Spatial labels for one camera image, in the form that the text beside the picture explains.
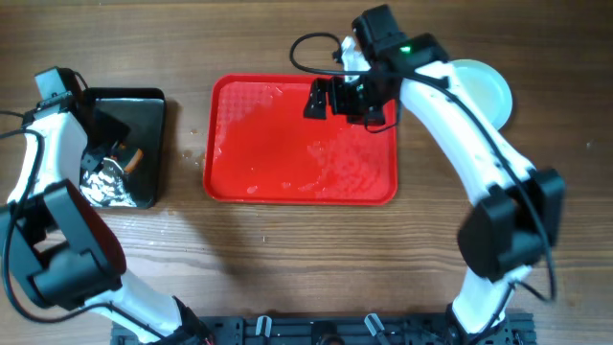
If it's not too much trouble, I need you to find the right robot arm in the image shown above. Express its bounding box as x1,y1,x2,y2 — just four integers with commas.
304,5,566,344

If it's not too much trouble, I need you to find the red plastic tray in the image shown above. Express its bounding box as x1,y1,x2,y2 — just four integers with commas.
202,74,398,206

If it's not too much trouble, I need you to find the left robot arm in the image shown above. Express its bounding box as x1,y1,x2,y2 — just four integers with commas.
1,67,214,344

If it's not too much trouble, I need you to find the black rectangular tray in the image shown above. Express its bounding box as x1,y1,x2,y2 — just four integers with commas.
79,87,167,209

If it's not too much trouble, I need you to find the white plate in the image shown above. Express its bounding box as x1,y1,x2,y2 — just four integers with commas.
451,59,513,130

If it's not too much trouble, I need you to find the green orange sponge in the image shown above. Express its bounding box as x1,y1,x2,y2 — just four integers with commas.
123,149,144,173

